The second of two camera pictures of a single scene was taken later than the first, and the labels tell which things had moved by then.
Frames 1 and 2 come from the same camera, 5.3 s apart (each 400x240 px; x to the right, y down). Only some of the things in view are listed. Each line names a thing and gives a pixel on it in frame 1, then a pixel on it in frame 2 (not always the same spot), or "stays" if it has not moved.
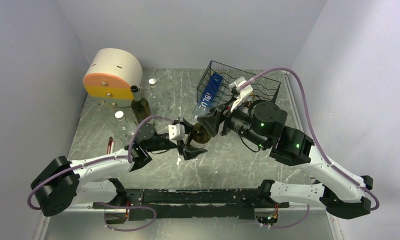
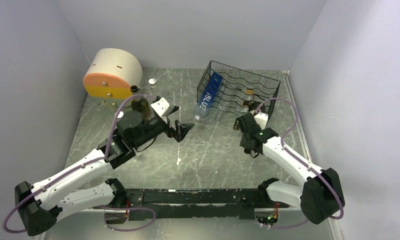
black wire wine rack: [263, 88] stays
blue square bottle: [208, 100] stays
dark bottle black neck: [140, 107] stays
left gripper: [188, 152] to [181, 129]
